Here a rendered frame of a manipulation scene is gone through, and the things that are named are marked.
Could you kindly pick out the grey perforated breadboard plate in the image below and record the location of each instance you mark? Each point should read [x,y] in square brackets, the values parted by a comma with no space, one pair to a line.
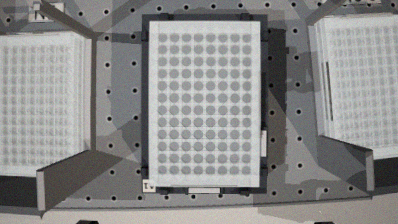
[294,177]

